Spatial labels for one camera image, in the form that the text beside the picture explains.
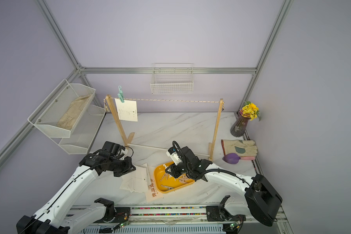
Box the pink wooden clothespin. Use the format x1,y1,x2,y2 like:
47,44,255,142
160,173,168,181

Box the grey plastic clothespin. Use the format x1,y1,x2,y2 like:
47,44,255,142
160,185,174,191

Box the pink lettered postcard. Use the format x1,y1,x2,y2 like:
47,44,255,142
145,178,163,203

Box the green plastic clothespin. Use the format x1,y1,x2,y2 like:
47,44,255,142
118,86,125,103

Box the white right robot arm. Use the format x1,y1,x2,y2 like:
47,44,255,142
165,141,283,227

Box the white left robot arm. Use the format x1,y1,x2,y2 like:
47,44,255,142
16,141,136,234

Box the yellow plastic tray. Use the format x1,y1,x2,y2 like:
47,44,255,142
154,162,195,193

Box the wooden clothesline rack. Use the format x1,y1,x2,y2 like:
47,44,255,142
104,95,224,161

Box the purple pink toy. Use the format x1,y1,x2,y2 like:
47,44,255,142
223,153,255,164

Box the white mesh lower shelf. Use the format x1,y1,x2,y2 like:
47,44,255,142
58,104,106,155

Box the white mesh shelf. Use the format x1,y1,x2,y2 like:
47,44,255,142
28,80,95,138
58,104,106,155

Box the beige work gloves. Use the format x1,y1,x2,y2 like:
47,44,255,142
221,139,258,157

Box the dark purple vase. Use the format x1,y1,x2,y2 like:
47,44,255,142
230,113,250,137

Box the beige cloth in shelf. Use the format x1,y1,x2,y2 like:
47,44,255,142
57,95,91,130

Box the white mesh upper shelf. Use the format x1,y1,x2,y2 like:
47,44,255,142
28,80,95,138

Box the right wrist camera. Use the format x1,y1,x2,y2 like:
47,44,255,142
166,147,182,165

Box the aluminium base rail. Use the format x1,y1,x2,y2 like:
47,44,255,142
60,205,293,234

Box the white wire wall basket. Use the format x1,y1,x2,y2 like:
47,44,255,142
150,63,194,95

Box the aluminium cage frame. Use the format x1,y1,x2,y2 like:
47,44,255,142
0,1,293,171

